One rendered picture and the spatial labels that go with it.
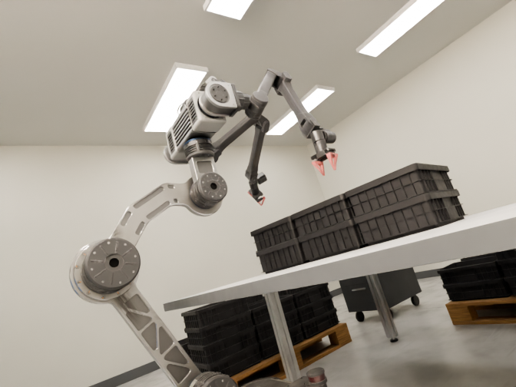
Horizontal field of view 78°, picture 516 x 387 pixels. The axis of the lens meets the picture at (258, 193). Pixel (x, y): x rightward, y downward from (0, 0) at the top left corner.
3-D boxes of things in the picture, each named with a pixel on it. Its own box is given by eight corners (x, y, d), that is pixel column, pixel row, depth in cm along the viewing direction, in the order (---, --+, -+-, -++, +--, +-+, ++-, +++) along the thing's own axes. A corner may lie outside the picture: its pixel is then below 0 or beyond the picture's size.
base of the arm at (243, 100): (229, 117, 141) (222, 94, 144) (243, 118, 146) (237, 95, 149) (238, 107, 134) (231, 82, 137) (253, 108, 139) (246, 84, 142)
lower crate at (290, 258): (303, 263, 145) (296, 238, 148) (259, 276, 165) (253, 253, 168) (348, 250, 173) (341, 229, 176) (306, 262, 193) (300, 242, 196)
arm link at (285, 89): (272, 87, 178) (280, 70, 171) (280, 89, 181) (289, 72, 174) (301, 138, 153) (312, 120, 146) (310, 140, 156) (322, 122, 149)
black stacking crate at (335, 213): (352, 221, 128) (342, 194, 130) (297, 239, 148) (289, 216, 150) (392, 213, 156) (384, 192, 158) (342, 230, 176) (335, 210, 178)
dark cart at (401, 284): (390, 323, 277) (355, 223, 298) (351, 324, 312) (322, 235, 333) (426, 302, 313) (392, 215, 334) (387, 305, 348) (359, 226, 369)
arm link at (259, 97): (261, 79, 179) (269, 62, 173) (282, 90, 181) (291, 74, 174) (242, 114, 146) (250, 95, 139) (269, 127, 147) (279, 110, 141)
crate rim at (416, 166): (418, 168, 110) (415, 162, 110) (344, 198, 130) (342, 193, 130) (451, 170, 138) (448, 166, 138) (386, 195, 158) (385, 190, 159)
